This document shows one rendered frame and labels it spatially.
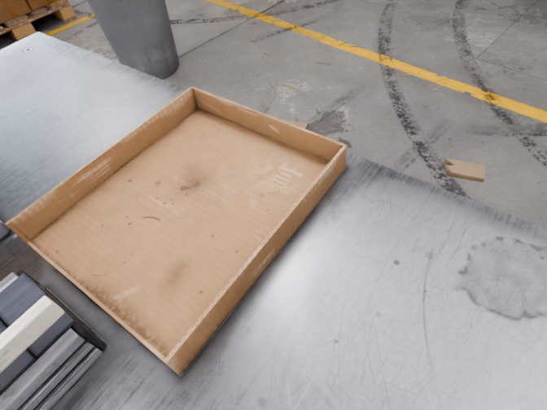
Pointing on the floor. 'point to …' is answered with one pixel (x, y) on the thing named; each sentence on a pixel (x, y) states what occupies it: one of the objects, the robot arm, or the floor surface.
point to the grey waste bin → (138, 34)
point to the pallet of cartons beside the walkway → (17, 24)
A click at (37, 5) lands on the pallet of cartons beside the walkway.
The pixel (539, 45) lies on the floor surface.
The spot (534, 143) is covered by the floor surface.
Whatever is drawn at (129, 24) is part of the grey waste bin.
